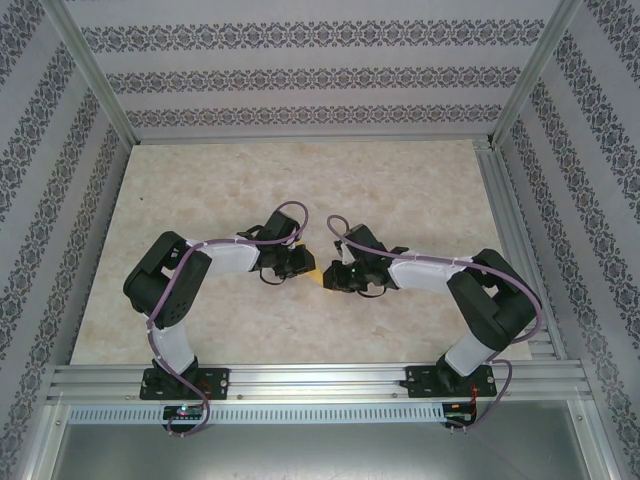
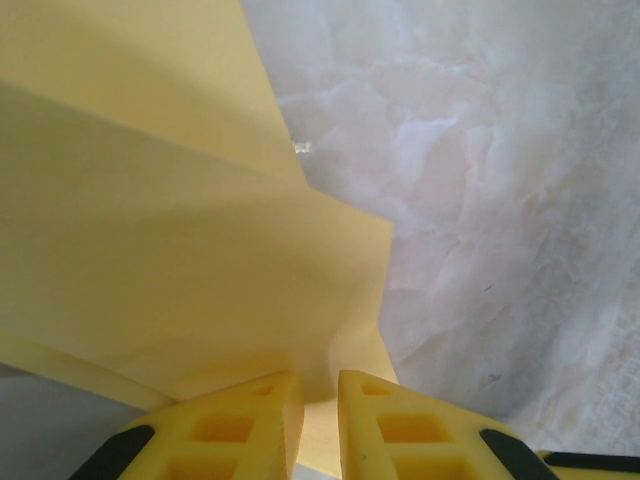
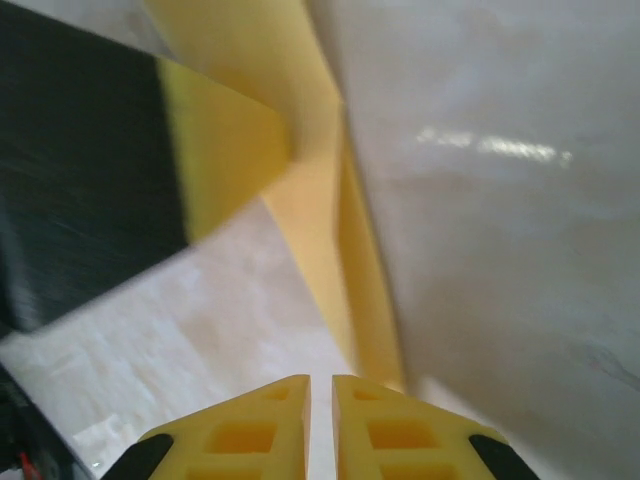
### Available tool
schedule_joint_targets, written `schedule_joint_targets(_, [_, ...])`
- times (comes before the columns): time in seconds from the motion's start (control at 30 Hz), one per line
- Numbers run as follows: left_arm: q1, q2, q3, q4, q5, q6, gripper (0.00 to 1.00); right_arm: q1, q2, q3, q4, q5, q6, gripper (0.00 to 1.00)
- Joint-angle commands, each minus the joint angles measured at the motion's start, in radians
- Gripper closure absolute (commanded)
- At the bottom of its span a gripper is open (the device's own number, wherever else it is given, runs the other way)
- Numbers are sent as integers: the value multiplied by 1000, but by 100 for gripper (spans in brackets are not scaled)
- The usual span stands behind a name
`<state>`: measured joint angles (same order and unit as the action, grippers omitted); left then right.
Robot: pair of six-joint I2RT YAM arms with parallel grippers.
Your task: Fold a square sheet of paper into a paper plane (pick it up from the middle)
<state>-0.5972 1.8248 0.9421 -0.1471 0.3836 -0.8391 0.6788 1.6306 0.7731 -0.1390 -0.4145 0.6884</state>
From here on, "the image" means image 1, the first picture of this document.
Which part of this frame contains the aluminium side rail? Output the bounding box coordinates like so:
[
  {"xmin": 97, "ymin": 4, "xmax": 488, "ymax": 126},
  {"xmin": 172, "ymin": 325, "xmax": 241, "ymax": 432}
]
[{"xmin": 472, "ymin": 139, "xmax": 569, "ymax": 361}]

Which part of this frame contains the slotted grey cable duct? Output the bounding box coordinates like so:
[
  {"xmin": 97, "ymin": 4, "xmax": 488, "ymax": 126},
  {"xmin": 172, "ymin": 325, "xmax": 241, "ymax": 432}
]
[{"xmin": 67, "ymin": 403, "xmax": 474, "ymax": 426}]

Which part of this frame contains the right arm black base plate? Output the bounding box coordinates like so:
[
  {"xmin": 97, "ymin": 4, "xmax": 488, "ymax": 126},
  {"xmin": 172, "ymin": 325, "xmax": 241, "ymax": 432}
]
[{"xmin": 405, "ymin": 364, "xmax": 499, "ymax": 400}]

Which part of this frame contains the long aluminium mounting rail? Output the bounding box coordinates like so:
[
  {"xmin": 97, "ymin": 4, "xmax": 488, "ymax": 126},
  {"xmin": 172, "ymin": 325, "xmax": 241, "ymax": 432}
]
[{"xmin": 47, "ymin": 362, "xmax": 594, "ymax": 402}]

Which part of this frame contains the yellow square paper sheet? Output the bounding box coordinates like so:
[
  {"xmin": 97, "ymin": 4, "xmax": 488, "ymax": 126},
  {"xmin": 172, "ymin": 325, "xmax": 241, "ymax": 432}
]
[{"xmin": 308, "ymin": 267, "xmax": 334, "ymax": 292}]

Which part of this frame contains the aluminium frame cross bar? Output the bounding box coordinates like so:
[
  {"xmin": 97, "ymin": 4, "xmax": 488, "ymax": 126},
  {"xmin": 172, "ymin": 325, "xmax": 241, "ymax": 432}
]
[{"xmin": 132, "ymin": 133, "xmax": 494, "ymax": 146}]

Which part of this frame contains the aluminium frame post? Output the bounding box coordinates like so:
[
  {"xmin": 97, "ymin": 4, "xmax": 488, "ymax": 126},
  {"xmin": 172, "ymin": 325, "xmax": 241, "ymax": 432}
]
[
  {"xmin": 37, "ymin": 0, "xmax": 139, "ymax": 147},
  {"xmin": 489, "ymin": 0, "xmax": 589, "ymax": 149}
]

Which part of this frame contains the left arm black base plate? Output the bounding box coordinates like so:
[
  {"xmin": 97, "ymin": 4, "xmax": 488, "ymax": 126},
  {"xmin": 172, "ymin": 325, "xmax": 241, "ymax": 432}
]
[{"xmin": 139, "ymin": 367, "xmax": 231, "ymax": 401}]

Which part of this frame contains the aluminium frame side bar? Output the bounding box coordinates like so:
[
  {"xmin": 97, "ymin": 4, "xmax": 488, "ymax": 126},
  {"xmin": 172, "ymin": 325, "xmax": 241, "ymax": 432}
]
[
  {"xmin": 22, "ymin": 402, "xmax": 69, "ymax": 480},
  {"xmin": 569, "ymin": 399, "xmax": 626, "ymax": 480}
]

